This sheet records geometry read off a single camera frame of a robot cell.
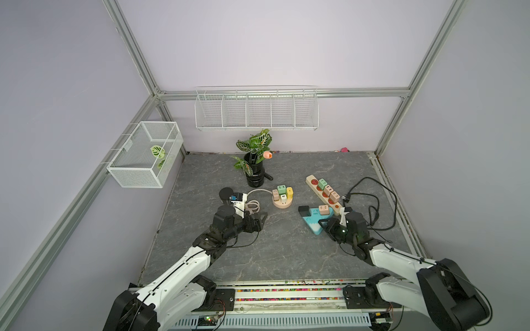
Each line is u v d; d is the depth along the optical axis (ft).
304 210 2.96
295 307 2.40
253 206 3.25
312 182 3.44
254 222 2.35
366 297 2.39
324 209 2.81
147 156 2.71
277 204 3.18
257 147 2.86
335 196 3.08
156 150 2.65
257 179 3.41
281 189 3.16
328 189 3.16
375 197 3.28
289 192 3.16
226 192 3.28
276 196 3.10
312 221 2.91
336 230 2.59
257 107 3.25
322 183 3.23
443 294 1.37
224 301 2.43
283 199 3.16
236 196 2.33
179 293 1.57
